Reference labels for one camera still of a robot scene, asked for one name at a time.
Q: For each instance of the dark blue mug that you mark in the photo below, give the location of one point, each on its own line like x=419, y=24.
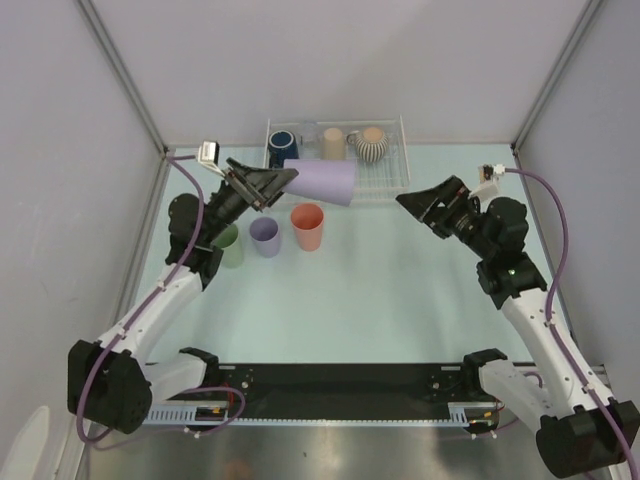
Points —
x=281, y=145

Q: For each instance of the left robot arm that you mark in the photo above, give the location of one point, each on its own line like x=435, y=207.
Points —
x=110, y=380

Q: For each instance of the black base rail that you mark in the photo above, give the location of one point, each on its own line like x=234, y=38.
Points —
x=392, y=392

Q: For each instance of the pink cup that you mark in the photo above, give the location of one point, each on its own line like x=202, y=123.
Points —
x=307, y=220

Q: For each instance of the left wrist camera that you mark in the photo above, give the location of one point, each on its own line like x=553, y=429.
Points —
x=208, y=157

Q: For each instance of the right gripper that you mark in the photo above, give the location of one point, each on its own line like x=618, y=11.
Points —
x=454, y=193

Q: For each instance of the striped mug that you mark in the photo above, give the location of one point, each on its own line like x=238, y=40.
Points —
x=370, y=144

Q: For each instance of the large purple cup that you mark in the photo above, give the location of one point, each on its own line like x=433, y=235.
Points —
x=330, y=181

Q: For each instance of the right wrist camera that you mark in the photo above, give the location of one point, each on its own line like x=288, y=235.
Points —
x=489, y=177

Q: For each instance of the beige cup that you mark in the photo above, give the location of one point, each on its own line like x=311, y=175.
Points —
x=333, y=144

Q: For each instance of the small purple cup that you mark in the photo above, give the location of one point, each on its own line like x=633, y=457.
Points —
x=266, y=236

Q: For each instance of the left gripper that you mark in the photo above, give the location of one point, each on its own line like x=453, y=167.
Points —
x=268, y=184

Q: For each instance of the white slotted cable duct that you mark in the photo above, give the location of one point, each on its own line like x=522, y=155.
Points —
x=198, y=413

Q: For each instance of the green cup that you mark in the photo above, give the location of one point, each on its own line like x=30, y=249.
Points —
x=230, y=244

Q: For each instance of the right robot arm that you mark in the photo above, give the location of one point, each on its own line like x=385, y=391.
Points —
x=578, y=424

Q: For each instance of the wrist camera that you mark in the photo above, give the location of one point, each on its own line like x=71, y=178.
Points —
x=489, y=177
x=208, y=157

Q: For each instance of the white wire dish rack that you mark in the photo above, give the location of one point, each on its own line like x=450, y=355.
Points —
x=378, y=182

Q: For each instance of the clear glass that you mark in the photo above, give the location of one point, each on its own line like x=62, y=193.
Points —
x=309, y=134

